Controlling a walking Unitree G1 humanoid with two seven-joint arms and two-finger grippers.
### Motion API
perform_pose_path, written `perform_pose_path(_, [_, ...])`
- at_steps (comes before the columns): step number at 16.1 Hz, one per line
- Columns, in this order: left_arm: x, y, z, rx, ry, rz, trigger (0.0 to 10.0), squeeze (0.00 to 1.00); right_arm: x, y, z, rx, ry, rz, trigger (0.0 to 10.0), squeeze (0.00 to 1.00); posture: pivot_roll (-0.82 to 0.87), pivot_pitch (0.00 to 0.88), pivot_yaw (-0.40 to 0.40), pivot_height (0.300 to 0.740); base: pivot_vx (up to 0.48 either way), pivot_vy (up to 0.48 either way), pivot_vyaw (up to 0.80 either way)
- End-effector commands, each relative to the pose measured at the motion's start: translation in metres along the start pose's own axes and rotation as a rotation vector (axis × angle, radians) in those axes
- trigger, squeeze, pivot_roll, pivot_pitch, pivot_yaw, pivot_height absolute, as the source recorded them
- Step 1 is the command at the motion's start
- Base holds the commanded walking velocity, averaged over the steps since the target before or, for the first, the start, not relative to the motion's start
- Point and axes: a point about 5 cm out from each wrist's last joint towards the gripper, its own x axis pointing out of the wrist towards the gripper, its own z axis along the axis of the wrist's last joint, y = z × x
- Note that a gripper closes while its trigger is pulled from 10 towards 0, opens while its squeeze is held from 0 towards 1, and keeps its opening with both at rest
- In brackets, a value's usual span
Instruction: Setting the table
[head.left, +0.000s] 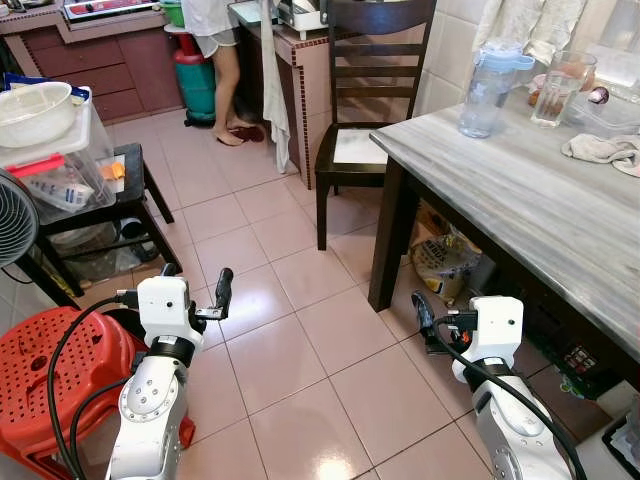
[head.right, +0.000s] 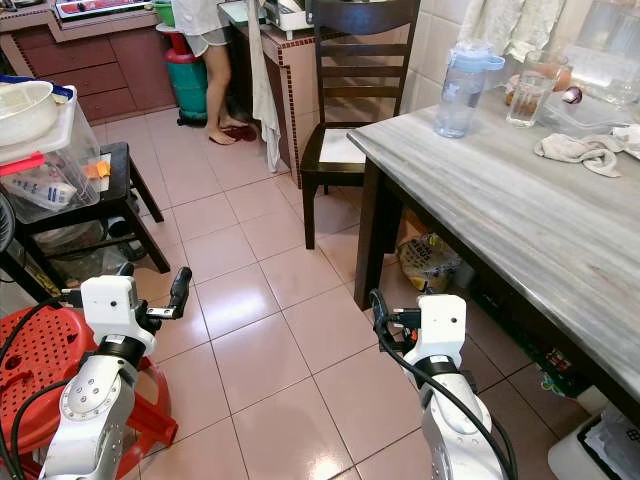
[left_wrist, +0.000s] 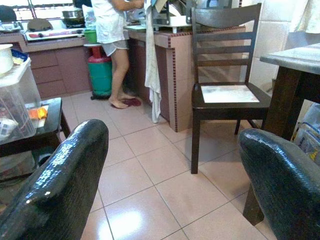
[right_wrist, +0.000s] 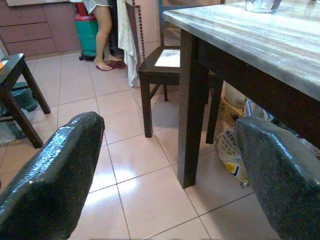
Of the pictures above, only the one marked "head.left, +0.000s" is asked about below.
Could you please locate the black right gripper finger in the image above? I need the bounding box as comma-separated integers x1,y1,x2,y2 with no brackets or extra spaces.
411,289,441,343

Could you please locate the yellowish plastic bag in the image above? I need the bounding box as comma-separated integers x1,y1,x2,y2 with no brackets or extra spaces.
410,225,488,303

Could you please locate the black side table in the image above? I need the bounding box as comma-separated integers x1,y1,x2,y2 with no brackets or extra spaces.
20,143,183,301

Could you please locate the black power strip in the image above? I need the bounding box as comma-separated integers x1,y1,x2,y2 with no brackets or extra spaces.
530,330,613,401

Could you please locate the clear plastic storage box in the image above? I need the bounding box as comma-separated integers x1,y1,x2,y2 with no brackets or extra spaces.
0,88,126,223

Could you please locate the red plastic stool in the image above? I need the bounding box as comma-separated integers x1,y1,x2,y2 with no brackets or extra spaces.
0,305,196,480

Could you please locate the dark red slipper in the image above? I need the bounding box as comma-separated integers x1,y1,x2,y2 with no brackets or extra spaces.
232,124,267,143

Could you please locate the grey electric fan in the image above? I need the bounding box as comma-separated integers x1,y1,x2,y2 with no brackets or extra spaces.
0,168,39,269

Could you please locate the green gas cylinder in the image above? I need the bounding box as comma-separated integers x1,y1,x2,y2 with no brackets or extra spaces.
170,28,219,126

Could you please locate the white hanging towel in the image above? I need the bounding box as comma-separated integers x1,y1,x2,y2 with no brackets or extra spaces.
258,0,293,173

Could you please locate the white crumpled cloth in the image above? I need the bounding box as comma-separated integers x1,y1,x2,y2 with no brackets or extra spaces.
562,133,640,177

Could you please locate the white plastic container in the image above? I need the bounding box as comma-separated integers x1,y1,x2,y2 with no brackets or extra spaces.
598,405,640,480

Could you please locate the person in shorts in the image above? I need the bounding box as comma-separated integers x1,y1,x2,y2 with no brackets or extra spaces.
180,0,266,148

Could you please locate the white plastic bowl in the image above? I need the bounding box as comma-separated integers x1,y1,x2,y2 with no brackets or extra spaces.
0,82,76,149

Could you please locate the tiled kitchen counter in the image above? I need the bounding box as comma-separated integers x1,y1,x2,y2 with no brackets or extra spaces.
228,0,331,191

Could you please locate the clear plastic tub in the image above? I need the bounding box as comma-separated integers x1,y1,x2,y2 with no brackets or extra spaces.
570,45,640,136

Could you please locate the clear pitcher with blue lid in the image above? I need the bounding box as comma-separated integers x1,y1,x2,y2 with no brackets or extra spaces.
458,40,536,140

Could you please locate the reddish brown cabinet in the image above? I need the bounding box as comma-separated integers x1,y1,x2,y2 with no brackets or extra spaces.
0,8,186,123

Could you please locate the clear drinking glass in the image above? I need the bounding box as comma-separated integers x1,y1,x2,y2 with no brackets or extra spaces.
530,52,598,129

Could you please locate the green plastic bucket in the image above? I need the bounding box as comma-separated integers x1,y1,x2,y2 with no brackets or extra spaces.
160,0,187,28

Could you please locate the gas stove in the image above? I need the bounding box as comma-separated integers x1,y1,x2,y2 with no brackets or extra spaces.
62,0,163,23

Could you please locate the white countertop appliance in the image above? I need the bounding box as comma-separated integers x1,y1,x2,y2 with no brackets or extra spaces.
275,0,331,31

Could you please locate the dark wooden chair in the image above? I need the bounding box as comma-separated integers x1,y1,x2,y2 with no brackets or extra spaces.
314,0,439,251

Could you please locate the pale patterned curtain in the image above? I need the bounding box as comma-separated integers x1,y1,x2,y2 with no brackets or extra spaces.
473,0,591,63

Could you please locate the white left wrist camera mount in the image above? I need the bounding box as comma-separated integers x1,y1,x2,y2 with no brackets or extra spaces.
136,276,204,348

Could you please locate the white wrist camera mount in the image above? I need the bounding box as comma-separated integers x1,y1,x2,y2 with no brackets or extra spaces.
136,276,204,348
468,296,525,367

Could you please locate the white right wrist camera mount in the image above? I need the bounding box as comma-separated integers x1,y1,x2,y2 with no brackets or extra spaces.
468,296,525,367

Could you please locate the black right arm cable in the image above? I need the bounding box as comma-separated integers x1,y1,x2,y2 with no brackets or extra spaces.
428,335,589,480

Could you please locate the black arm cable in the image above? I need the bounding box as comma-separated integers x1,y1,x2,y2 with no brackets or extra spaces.
428,335,589,480
46,290,141,480

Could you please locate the dark wooden table frame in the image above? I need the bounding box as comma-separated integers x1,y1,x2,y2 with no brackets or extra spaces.
367,155,640,391

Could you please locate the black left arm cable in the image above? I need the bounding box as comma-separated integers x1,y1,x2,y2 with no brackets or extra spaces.
46,290,141,480

